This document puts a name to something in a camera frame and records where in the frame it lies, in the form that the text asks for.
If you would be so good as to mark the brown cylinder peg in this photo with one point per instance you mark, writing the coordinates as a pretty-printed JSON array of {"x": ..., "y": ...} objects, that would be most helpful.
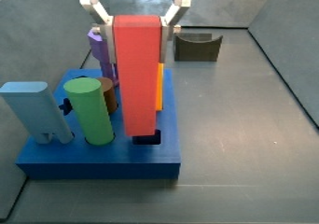
[{"x": 108, "y": 94}]

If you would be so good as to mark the purple pentagon peg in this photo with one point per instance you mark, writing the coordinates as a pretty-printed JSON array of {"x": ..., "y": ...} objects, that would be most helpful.
[{"x": 99, "y": 49}]

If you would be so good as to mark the light blue rounded peg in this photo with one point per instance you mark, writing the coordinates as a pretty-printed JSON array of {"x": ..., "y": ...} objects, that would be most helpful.
[{"x": 32, "y": 103}]

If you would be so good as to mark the green cylinder peg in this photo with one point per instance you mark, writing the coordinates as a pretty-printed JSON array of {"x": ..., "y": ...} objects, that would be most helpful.
[{"x": 84, "y": 93}]

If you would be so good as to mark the blue peg board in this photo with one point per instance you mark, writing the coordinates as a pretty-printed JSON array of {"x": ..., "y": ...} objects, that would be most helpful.
[{"x": 119, "y": 160}]

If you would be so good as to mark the dark grey curved holder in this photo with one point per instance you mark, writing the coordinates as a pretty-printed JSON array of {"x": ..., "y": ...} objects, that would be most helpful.
[{"x": 196, "y": 47}]

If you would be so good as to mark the yellow rectangular peg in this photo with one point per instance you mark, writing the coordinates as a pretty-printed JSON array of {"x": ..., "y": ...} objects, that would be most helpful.
[{"x": 159, "y": 93}]

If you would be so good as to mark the red rectangular block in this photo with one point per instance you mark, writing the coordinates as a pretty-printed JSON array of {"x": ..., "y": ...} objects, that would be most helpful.
[{"x": 137, "y": 52}]

